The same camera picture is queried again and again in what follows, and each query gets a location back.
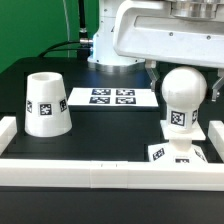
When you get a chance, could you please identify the white marker sheet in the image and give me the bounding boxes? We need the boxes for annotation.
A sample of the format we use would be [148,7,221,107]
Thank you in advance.
[68,87,158,107]

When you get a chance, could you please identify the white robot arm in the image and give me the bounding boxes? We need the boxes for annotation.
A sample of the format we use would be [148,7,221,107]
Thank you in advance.
[88,0,224,98]

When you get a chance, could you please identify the white fence piece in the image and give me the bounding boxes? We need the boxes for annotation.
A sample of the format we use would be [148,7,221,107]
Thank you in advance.
[208,121,224,162]
[0,116,17,155]

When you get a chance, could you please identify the white lamp bulb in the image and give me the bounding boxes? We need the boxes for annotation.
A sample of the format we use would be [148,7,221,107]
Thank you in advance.
[162,66,207,133]

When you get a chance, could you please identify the white lamp shade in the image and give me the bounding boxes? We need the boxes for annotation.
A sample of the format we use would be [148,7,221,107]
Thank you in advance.
[25,72,72,137]

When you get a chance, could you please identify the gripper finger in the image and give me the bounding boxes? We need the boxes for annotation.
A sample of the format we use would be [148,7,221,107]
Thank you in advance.
[212,69,224,102]

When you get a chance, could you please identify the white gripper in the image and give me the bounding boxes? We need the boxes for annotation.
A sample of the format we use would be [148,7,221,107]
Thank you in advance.
[113,0,224,91]

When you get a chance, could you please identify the white left fence piece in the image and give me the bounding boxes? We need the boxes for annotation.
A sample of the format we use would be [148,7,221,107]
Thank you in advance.
[0,116,17,155]

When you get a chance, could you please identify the white right fence piece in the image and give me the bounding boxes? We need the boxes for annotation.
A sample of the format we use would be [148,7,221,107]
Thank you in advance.
[208,121,224,162]

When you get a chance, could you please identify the white lamp base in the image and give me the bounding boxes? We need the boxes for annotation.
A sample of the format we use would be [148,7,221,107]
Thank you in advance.
[148,120,207,164]

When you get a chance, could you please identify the white front fence rail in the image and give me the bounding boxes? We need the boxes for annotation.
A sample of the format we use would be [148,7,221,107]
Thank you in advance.
[0,159,224,191]

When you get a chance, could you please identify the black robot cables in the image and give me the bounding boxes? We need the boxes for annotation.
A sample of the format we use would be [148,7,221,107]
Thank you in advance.
[38,0,94,58]

